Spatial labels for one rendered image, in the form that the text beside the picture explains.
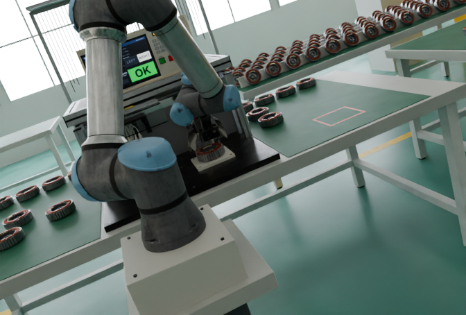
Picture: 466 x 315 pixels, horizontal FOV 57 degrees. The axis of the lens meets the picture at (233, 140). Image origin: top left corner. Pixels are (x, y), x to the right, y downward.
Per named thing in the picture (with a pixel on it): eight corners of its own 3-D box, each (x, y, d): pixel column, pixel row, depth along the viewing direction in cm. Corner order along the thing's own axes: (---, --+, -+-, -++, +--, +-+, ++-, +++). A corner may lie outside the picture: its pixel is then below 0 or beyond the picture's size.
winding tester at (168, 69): (202, 64, 173) (185, 13, 167) (97, 103, 165) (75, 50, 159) (186, 61, 209) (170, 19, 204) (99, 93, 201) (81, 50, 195)
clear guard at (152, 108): (168, 121, 145) (161, 105, 143) (99, 148, 140) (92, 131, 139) (157, 108, 176) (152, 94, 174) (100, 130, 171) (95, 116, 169)
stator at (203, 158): (228, 154, 164) (225, 145, 163) (201, 165, 162) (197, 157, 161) (221, 148, 174) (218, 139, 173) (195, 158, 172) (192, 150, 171)
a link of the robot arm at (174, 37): (154, -50, 99) (245, 91, 132) (118, -35, 104) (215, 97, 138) (139, -20, 93) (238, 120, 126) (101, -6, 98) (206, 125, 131)
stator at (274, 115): (259, 130, 192) (256, 122, 191) (261, 122, 202) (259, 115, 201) (282, 124, 189) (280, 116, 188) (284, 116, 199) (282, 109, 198)
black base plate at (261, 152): (281, 158, 152) (279, 152, 151) (106, 233, 140) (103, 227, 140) (241, 133, 196) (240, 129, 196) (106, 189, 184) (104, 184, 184)
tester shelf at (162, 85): (232, 66, 173) (229, 55, 172) (67, 128, 161) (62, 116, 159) (208, 62, 215) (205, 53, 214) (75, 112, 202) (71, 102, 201)
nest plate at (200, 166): (235, 156, 163) (234, 153, 162) (198, 171, 160) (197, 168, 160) (225, 148, 177) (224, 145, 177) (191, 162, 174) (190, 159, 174)
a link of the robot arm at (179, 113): (193, 105, 126) (204, 82, 133) (162, 112, 131) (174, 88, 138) (205, 124, 130) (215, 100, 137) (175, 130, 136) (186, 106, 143)
